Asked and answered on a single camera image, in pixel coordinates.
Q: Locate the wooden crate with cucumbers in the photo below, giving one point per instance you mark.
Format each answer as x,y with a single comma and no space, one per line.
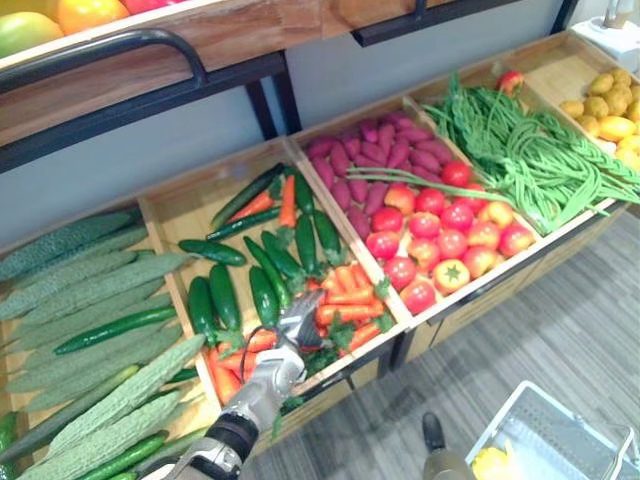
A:
185,210

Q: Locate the wooden crate with green beans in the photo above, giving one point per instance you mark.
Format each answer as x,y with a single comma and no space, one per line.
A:
450,87

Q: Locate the wooden crate with potatoes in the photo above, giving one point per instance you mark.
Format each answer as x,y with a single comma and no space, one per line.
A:
555,75

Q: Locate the long green bean strand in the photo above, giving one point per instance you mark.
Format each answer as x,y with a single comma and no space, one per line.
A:
400,175

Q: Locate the white box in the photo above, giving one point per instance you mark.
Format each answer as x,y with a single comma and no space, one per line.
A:
605,42

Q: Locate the red yellow apple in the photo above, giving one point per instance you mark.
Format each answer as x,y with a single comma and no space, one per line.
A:
510,81

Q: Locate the orange carrot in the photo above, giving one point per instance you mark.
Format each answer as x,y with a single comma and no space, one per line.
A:
224,382
330,284
253,205
345,279
347,313
350,297
365,336
232,361
287,202
262,341
361,275

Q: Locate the wooden shelf tray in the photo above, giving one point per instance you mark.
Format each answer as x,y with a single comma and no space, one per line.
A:
235,35

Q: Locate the wooden crate with bitter gourds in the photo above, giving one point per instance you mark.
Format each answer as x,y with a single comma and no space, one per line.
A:
200,395

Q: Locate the long green beans pile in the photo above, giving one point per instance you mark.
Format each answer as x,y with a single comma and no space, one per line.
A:
530,155

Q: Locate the wooden display stand base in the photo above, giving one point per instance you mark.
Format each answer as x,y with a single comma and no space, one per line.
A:
500,295

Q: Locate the yellow item in basket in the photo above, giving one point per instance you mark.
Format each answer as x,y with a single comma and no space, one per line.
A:
492,465

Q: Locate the red round fruit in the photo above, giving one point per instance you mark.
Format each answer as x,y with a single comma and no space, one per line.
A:
145,4

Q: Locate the orange round fruit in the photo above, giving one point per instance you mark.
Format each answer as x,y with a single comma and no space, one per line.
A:
90,14

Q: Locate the yellow lemon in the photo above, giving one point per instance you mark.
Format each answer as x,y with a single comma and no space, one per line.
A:
629,160
617,128
630,144

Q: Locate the yellow brown potato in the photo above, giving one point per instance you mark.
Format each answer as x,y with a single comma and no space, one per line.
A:
589,125
621,77
572,109
601,85
596,107
635,91
634,111
617,101

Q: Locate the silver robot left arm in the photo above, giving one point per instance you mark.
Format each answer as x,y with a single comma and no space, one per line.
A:
260,395

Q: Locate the purple sweet potato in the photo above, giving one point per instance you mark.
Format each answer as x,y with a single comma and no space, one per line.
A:
339,159
367,162
374,151
386,139
320,148
376,197
425,161
351,146
324,172
358,190
425,175
415,135
397,119
398,154
436,150
368,131
358,222
341,194

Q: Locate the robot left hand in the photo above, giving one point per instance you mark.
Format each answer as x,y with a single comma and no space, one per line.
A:
299,325

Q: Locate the robot dark foot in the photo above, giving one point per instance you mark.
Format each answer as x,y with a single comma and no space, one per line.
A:
433,430

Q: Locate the green round fruit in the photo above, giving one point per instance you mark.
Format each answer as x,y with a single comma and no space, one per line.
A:
25,32

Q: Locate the orange tomato with green star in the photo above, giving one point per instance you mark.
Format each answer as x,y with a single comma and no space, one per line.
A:
451,276

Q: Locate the wooden crate with tomatoes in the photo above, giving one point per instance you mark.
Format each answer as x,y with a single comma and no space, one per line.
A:
310,137

